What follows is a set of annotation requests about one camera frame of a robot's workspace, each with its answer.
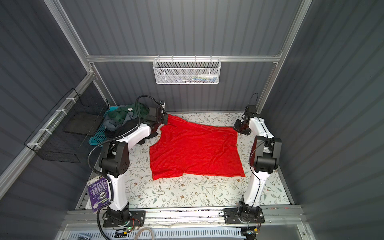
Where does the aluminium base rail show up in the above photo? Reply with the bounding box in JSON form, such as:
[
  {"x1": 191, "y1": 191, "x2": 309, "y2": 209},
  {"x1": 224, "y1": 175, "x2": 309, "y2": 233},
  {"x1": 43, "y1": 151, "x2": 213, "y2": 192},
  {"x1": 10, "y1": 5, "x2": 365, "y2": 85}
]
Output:
[{"x1": 60, "y1": 205, "x2": 307, "y2": 230}]

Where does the aluminium horizontal frame bar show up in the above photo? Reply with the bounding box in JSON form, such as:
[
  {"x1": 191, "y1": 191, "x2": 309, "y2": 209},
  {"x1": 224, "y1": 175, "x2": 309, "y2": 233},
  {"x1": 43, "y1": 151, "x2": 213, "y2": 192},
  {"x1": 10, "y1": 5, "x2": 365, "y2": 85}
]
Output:
[{"x1": 86, "y1": 55, "x2": 281, "y2": 63}]

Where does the black wire mesh basket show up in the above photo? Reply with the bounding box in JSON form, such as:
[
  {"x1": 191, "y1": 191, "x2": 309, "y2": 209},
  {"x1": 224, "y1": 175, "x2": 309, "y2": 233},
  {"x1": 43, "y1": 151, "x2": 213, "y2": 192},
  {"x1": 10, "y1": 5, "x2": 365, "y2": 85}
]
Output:
[{"x1": 24, "y1": 89, "x2": 109, "y2": 164}]

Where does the black t shirt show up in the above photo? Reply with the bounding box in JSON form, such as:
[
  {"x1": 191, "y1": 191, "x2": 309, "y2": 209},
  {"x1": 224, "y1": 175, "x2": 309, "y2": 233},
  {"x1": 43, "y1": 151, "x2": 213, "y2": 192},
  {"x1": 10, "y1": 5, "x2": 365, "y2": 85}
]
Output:
[{"x1": 105, "y1": 118, "x2": 162, "y2": 147}]

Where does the white slotted cable duct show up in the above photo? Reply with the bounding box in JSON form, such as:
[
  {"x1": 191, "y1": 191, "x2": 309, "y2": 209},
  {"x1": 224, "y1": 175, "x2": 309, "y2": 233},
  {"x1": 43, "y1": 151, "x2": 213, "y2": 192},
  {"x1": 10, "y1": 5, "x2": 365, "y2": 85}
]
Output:
[{"x1": 67, "y1": 227, "x2": 250, "y2": 240}]

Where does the white wire mesh basket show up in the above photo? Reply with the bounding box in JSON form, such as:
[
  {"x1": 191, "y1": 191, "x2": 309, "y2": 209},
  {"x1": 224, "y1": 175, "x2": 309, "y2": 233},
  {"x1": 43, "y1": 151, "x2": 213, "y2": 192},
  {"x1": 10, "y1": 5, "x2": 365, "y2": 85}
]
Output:
[{"x1": 153, "y1": 61, "x2": 222, "y2": 85}]

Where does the teal plastic laundry basket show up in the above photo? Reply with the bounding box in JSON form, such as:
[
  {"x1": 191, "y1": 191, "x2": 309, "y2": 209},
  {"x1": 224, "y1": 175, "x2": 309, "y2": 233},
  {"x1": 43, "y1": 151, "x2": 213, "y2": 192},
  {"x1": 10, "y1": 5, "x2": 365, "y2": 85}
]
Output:
[{"x1": 89, "y1": 107, "x2": 117, "y2": 146}]

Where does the black corrugated cable conduit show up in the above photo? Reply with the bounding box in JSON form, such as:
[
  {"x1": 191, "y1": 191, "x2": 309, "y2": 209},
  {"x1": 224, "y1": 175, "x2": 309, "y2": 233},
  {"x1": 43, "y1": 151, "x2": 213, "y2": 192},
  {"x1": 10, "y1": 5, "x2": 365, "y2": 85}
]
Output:
[{"x1": 86, "y1": 95, "x2": 164, "y2": 240}]

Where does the grey t shirt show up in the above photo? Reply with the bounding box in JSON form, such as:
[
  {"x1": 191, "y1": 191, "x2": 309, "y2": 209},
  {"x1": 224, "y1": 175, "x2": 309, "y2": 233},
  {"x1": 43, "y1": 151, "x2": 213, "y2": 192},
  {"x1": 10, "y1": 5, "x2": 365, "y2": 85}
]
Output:
[{"x1": 103, "y1": 111, "x2": 137, "y2": 132}]

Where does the purple booklet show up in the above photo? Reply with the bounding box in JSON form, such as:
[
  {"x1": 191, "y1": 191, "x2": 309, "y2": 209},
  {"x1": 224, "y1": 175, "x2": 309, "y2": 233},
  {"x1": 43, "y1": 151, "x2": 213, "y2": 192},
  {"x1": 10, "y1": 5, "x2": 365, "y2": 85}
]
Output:
[{"x1": 87, "y1": 176, "x2": 111, "y2": 213}]

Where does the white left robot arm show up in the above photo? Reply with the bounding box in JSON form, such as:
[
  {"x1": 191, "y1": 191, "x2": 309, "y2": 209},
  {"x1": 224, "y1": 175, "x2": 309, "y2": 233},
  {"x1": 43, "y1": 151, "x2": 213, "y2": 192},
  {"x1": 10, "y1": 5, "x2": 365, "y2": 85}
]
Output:
[{"x1": 99, "y1": 102, "x2": 168, "y2": 226}]

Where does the green t shirt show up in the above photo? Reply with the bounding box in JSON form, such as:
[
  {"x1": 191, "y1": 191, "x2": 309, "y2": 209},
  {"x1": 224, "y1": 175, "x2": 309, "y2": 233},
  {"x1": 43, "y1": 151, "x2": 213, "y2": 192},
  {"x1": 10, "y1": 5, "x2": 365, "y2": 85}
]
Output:
[{"x1": 110, "y1": 103, "x2": 150, "y2": 119}]

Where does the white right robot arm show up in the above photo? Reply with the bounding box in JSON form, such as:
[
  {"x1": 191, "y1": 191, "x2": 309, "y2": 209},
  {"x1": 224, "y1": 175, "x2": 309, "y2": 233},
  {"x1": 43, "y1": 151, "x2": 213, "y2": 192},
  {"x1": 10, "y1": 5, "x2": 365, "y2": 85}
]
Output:
[{"x1": 233, "y1": 105, "x2": 282, "y2": 217}]

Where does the red t shirt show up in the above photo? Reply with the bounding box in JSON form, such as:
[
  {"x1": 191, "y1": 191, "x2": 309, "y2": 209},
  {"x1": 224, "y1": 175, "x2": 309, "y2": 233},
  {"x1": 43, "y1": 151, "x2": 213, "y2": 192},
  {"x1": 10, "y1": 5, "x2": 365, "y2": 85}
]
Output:
[{"x1": 150, "y1": 115, "x2": 245, "y2": 180}]

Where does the aluminium corner frame post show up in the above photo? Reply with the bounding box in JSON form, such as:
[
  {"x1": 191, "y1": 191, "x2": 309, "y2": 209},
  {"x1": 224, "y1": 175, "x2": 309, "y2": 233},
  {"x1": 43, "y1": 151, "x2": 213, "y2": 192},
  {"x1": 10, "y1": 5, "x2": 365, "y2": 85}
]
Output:
[{"x1": 254, "y1": 0, "x2": 313, "y2": 115}]

